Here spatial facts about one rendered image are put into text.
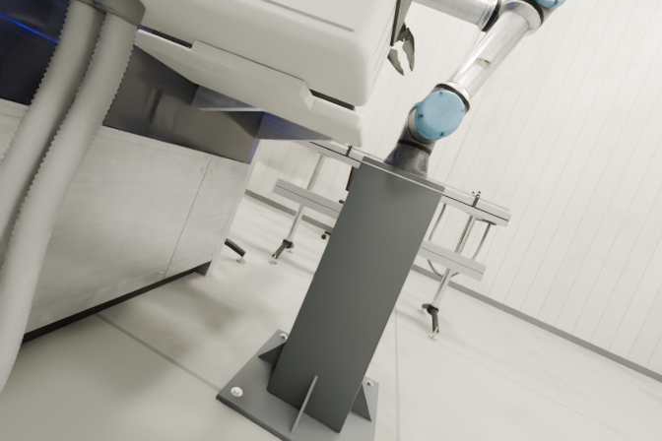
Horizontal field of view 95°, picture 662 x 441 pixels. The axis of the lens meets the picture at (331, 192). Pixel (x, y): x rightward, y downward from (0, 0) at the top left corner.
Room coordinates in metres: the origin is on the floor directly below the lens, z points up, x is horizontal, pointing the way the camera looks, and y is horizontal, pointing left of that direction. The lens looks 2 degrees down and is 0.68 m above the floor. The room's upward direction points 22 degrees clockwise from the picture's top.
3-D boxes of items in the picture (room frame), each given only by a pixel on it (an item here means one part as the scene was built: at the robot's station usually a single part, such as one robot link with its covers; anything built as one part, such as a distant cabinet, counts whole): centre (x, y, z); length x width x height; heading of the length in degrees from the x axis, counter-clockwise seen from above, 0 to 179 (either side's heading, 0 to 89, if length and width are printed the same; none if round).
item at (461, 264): (2.20, -0.39, 0.49); 1.60 x 0.08 x 0.12; 82
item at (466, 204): (2.22, -0.24, 0.92); 1.90 x 0.15 x 0.16; 82
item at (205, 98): (0.91, 0.32, 0.80); 0.34 x 0.03 x 0.13; 82
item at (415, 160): (0.99, -0.19, 0.84); 0.15 x 0.15 x 0.10
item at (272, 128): (1.41, 0.26, 0.80); 0.34 x 0.03 x 0.13; 82
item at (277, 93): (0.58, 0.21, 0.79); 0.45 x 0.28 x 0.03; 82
